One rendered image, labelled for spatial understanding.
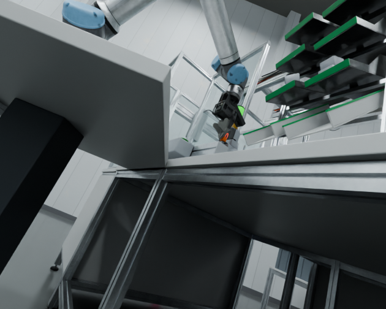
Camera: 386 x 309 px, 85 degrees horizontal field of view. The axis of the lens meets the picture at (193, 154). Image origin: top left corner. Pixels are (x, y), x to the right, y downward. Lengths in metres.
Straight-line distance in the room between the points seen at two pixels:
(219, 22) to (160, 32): 5.42
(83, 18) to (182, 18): 5.90
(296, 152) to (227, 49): 0.58
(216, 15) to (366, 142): 0.65
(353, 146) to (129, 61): 0.31
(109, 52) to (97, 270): 1.39
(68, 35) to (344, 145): 0.39
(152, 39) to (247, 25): 2.62
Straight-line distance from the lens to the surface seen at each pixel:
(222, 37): 0.86
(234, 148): 0.95
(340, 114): 0.61
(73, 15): 0.82
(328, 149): 0.35
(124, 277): 0.78
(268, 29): 7.09
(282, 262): 2.84
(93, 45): 0.34
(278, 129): 0.66
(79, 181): 4.69
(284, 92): 0.80
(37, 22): 0.39
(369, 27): 0.88
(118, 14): 0.95
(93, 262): 1.56
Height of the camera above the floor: 0.68
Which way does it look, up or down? 18 degrees up
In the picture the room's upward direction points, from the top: 22 degrees clockwise
